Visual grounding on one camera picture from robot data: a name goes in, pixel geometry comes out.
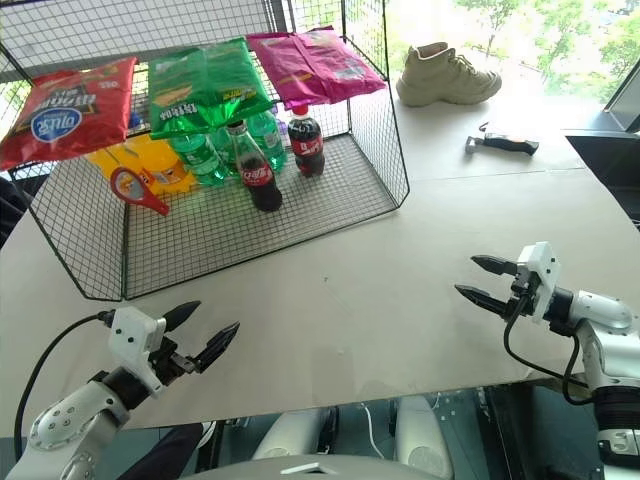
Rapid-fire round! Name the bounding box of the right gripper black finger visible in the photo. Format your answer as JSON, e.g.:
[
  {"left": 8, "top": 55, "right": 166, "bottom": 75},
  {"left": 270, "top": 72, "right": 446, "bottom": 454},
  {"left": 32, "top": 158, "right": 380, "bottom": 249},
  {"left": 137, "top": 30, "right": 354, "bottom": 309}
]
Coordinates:
[
  {"left": 469, "top": 254, "right": 521, "bottom": 278},
  {"left": 453, "top": 283, "right": 515, "bottom": 318}
]

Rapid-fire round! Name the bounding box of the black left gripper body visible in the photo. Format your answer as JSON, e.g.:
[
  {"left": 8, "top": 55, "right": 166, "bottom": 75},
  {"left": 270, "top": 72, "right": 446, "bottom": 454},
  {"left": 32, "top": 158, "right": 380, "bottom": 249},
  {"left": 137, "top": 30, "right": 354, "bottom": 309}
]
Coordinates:
[{"left": 147, "top": 336, "right": 199, "bottom": 390}]

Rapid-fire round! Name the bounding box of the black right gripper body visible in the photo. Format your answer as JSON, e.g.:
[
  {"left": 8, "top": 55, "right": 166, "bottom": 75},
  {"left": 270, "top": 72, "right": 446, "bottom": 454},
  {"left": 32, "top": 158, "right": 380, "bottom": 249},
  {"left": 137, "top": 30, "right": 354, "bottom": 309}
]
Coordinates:
[{"left": 507, "top": 263, "right": 544, "bottom": 320}]

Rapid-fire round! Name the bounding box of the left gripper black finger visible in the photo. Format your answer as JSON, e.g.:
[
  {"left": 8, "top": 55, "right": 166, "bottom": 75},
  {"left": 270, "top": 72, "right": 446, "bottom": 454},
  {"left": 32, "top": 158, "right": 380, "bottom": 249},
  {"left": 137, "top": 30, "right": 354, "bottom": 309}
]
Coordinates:
[
  {"left": 163, "top": 300, "right": 203, "bottom": 332},
  {"left": 193, "top": 322, "right": 242, "bottom": 374}
]

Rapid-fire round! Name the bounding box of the glass cola bottle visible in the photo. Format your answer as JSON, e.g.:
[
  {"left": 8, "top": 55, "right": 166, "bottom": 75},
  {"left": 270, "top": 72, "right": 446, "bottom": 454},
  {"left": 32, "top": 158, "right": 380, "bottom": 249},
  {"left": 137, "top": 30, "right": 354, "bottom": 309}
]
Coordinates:
[{"left": 226, "top": 119, "right": 284, "bottom": 214}]

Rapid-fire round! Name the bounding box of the green plastic soda bottle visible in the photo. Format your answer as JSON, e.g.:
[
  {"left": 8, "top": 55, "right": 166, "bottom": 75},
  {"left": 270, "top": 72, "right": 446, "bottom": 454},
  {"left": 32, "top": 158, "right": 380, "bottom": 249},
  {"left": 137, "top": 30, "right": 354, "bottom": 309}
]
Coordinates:
[
  {"left": 246, "top": 109, "right": 290, "bottom": 174},
  {"left": 168, "top": 130, "right": 225, "bottom": 189}
]

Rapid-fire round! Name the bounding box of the dark blue trouser leg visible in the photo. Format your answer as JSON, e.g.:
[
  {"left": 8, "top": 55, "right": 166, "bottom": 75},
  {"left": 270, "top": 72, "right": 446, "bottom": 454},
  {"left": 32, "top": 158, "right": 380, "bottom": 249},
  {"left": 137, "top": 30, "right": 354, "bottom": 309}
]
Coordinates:
[{"left": 117, "top": 420, "right": 220, "bottom": 480}]

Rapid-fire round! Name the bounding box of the white rounded robot leg cover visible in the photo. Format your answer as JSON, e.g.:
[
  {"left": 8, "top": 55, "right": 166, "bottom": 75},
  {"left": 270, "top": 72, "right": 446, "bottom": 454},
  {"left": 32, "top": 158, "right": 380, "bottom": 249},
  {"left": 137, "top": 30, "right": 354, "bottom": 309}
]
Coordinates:
[
  {"left": 249, "top": 406, "right": 342, "bottom": 464},
  {"left": 393, "top": 394, "right": 457, "bottom": 480}
]

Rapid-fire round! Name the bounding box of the grey robot torso top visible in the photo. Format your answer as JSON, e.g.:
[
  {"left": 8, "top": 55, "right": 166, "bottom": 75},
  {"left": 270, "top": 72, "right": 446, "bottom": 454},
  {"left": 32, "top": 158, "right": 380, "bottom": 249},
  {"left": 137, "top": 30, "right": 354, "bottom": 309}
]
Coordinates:
[{"left": 177, "top": 449, "right": 401, "bottom": 480}]

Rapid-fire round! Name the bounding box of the black flat desk item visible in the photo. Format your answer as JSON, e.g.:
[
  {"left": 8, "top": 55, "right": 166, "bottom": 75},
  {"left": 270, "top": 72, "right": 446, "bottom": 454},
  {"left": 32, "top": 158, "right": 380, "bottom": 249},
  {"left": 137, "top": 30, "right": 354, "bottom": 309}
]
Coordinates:
[{"left": 563, "top": 128, "right": 640, "bottom": 227}]

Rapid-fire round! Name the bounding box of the yellow chip bag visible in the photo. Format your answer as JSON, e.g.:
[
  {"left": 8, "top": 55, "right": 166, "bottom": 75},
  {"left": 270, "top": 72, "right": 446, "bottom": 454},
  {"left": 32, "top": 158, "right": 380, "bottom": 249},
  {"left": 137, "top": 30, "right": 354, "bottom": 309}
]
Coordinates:
[{"left": 82, "top": 132, "right": 199, "bottom": 197}]

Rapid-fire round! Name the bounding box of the beige sneaker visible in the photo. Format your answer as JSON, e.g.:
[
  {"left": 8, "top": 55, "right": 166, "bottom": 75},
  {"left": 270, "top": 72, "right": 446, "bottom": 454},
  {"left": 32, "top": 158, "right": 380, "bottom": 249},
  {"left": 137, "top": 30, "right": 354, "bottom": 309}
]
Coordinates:
[{"left": 395, "top": 42, "right": 503, "bottom": 108}]

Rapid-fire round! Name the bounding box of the dark monitor with white edge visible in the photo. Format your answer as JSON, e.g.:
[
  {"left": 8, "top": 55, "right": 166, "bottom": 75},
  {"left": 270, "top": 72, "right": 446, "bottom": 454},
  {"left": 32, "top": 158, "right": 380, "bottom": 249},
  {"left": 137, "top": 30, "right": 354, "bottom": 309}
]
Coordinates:
[{"left": 601, "top": 63, "right": 640, "bottom": 134}]

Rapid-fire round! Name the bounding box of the red chip bag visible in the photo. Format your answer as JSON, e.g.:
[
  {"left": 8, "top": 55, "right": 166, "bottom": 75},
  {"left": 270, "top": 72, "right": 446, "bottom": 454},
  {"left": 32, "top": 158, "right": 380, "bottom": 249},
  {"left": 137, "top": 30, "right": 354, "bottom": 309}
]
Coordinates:
[{"left": 0, "top": 55, "right": 139, "bottom": 172}]

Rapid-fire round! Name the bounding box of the green chip bag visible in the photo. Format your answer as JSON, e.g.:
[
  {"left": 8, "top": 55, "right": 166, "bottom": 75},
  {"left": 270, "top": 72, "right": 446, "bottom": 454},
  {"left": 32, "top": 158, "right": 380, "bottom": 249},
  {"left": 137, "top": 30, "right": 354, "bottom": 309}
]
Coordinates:
[{"left": 146, "top": 36, "right": 276, "bottom": 141}]

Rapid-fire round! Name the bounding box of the pink chip bag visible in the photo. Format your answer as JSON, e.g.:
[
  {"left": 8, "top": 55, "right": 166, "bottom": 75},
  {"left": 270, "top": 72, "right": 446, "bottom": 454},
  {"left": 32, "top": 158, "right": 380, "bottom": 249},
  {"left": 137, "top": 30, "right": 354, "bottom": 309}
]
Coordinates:
[{"left": 245, "top": 27, "right": 389, "bottom": 109}]

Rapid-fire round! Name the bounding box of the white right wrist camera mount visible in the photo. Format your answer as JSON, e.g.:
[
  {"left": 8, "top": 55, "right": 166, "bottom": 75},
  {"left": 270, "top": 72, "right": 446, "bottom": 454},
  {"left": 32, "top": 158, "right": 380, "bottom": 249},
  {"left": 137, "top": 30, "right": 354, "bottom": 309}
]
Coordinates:
[{"left": 516, "top": 241, "right": 557, "bottom": 325}]

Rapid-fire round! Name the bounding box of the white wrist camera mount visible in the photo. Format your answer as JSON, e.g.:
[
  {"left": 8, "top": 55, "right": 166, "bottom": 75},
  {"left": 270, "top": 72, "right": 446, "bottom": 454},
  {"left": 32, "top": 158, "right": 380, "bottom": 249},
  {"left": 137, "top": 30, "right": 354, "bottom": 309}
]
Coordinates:
[
  {"left": 516, "top": 241, "right": 557, "bottom": 325},
  {"left": 108, "top": 306, "right": 169, "bottom": 401}
]

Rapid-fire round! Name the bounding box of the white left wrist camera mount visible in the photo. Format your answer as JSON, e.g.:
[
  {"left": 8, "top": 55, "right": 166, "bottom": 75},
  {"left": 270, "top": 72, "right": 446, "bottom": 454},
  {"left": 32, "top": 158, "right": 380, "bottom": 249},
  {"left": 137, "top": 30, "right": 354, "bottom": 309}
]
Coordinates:
[{"left": 108, "top": 306, "right": 169, "bottom": 401}]

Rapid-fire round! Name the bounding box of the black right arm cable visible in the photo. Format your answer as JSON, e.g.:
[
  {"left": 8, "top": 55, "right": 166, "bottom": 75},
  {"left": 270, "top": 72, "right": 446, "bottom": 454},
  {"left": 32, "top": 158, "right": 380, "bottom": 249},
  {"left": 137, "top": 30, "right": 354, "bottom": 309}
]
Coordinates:
[{"left": 503, "top": 298, "right": 597, "bottom": 407}]

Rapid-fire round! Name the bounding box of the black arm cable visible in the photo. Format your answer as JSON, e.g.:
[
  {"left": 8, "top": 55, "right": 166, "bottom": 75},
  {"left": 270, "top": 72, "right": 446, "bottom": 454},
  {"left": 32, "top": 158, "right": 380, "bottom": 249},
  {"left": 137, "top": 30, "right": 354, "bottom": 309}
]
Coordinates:
[
  {"left": 13, "top": 309, "right": 114, "bottom": 454},
  {"left": 503, "top": 298, "right": 597, "bottom": 407}
]

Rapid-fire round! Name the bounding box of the black wire grid rack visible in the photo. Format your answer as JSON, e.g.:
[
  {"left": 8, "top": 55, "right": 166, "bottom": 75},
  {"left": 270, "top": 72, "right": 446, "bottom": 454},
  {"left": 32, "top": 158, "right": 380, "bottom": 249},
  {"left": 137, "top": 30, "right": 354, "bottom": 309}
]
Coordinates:
[{"left": 0, "top": 0, "right": 412, "bottom": 302}]

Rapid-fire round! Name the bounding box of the black handled hammer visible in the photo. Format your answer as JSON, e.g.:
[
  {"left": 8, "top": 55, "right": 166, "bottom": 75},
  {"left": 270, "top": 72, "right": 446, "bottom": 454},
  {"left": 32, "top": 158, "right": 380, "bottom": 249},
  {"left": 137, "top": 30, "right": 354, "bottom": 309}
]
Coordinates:
[{"left": 464, "top": 131, "right": 542, "bottom": 159}]

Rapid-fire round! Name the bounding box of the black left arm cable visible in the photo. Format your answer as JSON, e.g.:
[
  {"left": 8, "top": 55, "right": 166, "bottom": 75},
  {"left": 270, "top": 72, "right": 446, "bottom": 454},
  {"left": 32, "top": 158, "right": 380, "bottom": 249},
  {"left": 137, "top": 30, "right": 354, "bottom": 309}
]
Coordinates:
[{"left": 13, "top": 309, "right": 114, "bottom": 454}]

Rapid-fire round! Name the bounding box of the white thin cable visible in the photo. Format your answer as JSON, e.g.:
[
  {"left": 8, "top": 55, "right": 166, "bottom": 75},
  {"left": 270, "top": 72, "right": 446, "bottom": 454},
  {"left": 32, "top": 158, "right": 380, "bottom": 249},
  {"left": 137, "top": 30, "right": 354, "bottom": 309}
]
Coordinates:
[{"left": 360, "top": 399, "right": 384, "bottom": 457}]

